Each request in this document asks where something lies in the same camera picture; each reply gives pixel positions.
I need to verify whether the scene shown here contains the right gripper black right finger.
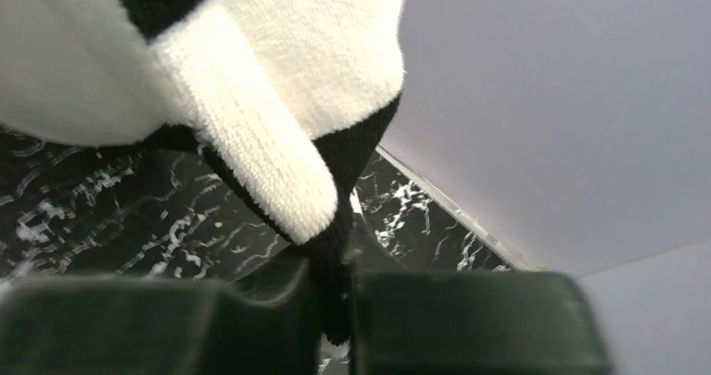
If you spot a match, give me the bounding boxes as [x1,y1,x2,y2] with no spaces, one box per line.
[348,240,613,374]

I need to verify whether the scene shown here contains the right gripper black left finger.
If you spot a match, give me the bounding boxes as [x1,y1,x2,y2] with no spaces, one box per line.
[1,256,320,374]

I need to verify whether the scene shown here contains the black white striped pillowcase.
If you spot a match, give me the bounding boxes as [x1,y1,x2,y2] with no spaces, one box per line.
[1,0,405,346]

